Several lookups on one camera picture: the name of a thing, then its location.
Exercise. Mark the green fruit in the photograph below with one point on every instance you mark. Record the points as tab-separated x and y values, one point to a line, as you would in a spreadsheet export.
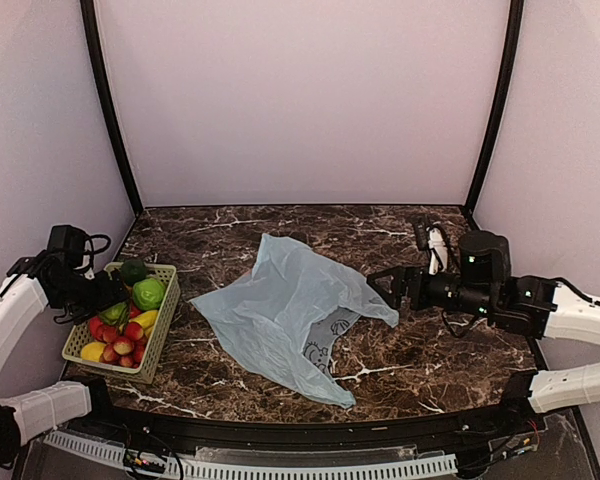
148	294

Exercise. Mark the upper yellow banana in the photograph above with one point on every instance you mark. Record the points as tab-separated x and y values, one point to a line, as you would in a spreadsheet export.
146	319

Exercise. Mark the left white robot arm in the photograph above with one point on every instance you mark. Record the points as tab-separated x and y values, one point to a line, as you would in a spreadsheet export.
60	277

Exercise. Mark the light blue plastic bag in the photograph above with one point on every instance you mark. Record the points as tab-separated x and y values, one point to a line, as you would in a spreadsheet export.
282	318

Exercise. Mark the right black frame post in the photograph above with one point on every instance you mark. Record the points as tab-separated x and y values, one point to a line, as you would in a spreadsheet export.
505	72

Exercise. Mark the black front table rail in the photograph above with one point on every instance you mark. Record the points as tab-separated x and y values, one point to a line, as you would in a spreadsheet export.
452	432

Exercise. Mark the dark green avocado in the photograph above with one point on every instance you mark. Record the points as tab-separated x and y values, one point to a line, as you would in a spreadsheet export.
133	271

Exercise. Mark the yellow-green pear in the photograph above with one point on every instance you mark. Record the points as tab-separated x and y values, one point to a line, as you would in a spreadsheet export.
115	315

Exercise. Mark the black frame post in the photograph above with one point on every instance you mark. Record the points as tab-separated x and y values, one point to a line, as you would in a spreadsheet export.
99	72
505	72

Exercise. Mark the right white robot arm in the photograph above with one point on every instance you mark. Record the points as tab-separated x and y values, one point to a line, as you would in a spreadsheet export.
478	282

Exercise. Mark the left black frame post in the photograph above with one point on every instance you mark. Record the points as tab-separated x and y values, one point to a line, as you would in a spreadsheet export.
99	72

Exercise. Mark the green perforated plastic basket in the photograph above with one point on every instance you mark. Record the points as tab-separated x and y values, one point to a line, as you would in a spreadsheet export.
80	336

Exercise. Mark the white slotted cable duct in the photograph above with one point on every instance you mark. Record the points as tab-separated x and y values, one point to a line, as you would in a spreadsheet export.
223	463

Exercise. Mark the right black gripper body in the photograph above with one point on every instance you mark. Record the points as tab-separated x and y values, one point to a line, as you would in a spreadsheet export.
423	296

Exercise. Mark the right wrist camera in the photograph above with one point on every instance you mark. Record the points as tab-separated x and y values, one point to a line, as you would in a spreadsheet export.
432	239

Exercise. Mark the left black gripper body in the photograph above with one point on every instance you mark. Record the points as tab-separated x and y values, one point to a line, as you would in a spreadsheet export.
101	297

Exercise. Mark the yellow lemon in basket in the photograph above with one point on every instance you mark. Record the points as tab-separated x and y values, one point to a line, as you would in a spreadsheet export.
92	351

